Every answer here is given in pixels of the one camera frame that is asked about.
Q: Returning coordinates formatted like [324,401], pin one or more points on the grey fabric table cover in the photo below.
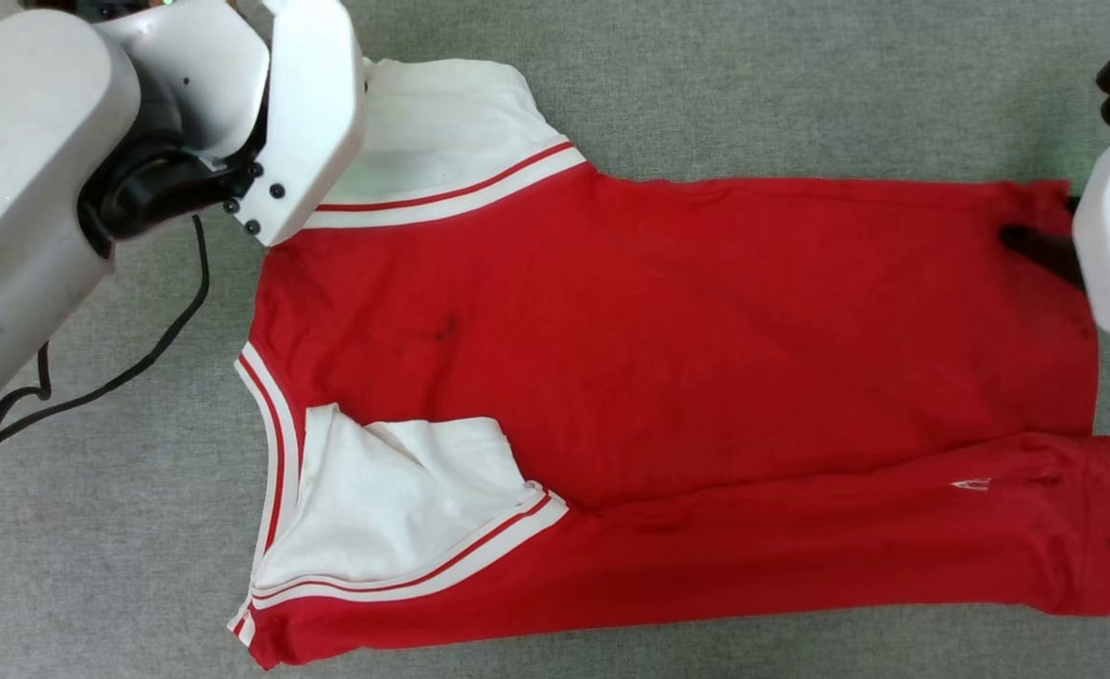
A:
[705,85]

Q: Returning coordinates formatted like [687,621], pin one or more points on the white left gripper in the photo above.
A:
[314,123]

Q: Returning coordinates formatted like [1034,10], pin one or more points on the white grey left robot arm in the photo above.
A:
[26,141]

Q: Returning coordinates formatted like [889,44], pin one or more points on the red and white shirt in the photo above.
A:
[705,377]

